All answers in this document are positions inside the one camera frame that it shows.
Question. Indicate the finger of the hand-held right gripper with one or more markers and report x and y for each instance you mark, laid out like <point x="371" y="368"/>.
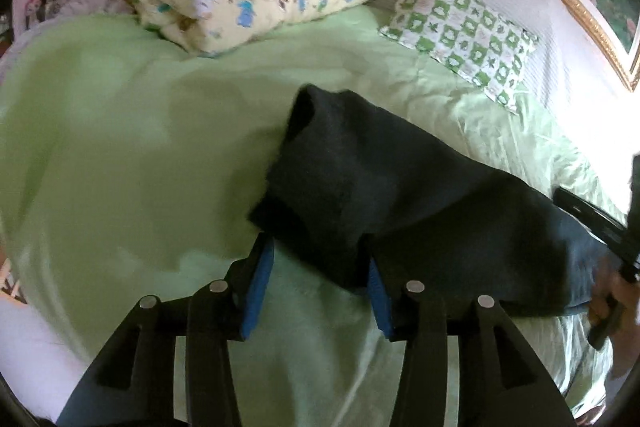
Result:
<point x="597" y="227"/>

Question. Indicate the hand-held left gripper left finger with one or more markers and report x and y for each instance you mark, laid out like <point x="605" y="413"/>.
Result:
<point x="256" y="287"/>

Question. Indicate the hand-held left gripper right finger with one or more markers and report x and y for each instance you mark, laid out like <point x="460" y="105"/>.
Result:
<point x="378" y="302"/>

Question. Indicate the black pants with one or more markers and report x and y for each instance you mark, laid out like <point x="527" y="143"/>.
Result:
<point x="420" y="212"/>

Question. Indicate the person's right hand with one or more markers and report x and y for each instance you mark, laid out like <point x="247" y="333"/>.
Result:
<point x="612" y="297"/>

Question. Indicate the light green bed sheet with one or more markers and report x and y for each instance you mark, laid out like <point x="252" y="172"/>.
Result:
<point x="150" y="147"/>

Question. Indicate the green checkered pillow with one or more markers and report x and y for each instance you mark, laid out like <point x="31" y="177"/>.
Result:
<point x="462" y="37"/>

